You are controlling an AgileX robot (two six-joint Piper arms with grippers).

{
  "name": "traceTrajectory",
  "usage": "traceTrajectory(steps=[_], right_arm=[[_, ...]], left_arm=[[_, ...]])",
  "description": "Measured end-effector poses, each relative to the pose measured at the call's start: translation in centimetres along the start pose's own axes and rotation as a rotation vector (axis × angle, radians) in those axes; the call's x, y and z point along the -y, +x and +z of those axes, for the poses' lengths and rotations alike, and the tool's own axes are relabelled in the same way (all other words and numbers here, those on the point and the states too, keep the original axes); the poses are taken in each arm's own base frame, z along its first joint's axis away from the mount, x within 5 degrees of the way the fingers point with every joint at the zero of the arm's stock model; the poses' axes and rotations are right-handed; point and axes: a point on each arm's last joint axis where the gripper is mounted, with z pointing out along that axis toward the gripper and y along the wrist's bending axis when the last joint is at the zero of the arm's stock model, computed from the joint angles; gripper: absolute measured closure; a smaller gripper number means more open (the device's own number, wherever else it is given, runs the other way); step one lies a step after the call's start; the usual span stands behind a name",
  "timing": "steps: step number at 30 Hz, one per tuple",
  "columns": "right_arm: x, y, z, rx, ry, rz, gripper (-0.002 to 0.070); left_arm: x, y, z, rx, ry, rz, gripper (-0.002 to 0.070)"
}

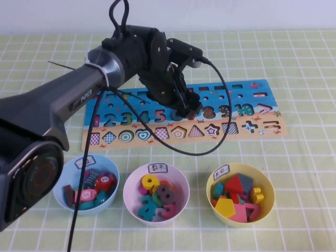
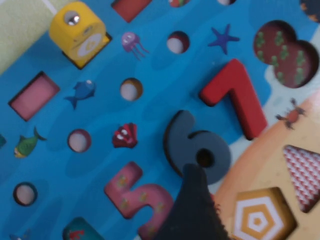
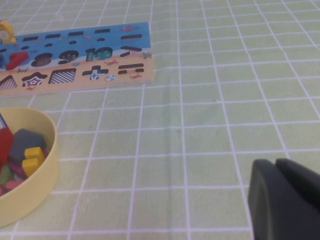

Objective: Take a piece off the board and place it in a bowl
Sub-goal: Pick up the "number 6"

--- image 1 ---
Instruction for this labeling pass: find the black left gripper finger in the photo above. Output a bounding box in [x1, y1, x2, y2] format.
[186, 89, 203, 119]
[172, 98, 189, 119]

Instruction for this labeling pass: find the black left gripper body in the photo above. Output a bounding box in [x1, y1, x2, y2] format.
[137, 62, 188, 111]

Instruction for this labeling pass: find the blue number shape puzzle board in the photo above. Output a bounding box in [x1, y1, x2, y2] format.
[81, 79, 289, 152]

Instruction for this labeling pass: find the teal shape piece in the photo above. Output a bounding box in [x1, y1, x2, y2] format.
[212, 182, 225, 200]

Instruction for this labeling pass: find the light blue bowl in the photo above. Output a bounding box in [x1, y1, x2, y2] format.
[53, 154, 121, 216]

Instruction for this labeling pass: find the red triangle piece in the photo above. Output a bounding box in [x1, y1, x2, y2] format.
[224, 174, 245, 195]

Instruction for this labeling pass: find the pink bowl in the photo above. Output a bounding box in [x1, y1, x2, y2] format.
[122, 162, 190, 228]

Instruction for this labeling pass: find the grey blue trapezoid piece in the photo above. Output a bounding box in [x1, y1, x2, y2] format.
[237, 173, 255, 195]

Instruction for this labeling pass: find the red fish piece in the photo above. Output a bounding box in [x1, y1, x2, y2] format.
[93, 173, 118, 192]

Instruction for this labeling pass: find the yellow bowl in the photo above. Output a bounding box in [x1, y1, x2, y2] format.
[206, 162, 276, 228]

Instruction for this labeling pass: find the yellow pentagon piece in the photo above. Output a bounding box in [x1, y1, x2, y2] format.
[214, 198, 236, 218]

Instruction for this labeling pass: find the yellow equals sign piece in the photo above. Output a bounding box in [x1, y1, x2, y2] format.
[249, 186, 265, 205]

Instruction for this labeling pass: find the dark striped fish piece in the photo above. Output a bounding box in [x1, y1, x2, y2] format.
[81, 169, 102, 188]

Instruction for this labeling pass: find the teal fish piece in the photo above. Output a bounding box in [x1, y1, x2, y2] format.
[78, 201, 96, 211]
[94, 191, 108, 207]

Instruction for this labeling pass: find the pink fish piece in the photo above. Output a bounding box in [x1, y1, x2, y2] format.
[74, 189, 98, 205]

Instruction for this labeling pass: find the brown fish piece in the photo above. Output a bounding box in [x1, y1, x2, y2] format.
[62, 185, 77, 208]

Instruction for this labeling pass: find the white zip tie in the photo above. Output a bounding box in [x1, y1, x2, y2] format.
[83, 59, 111, 88]

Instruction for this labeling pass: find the white label with two characters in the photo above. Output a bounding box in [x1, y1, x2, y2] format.
[148, 163, 169, 174]

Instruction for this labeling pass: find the white label with faint writing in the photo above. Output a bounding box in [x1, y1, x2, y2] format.
[213, 164, 231, 181]

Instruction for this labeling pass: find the yellow number nine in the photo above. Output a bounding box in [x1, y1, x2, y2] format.
[141, 175, 160, 195]

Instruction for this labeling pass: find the brown number eight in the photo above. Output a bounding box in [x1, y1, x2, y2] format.
[156, 183, 176, 205]

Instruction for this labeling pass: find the green checked tablecloth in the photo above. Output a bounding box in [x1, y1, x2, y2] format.
[0, 30, 336, 252]

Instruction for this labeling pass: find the magenta number three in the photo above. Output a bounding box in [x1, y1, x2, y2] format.
[160, 202, 178, 218]

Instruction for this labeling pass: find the white label with one character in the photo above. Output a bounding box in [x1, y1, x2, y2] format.
[75, 156, 97, 170]

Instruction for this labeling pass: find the teal number four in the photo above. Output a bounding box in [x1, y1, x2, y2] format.
[138, 194, 161, 221]

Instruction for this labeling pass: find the thin black camera cable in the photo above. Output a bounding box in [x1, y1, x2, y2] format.
[67, 56, 233, 252]

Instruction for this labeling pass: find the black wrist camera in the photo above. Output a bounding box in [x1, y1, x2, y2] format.
[167, 38, 204, 69]

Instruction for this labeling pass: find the thick black looped cable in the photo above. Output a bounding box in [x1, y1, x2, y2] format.
[109, 0, 130, 36]

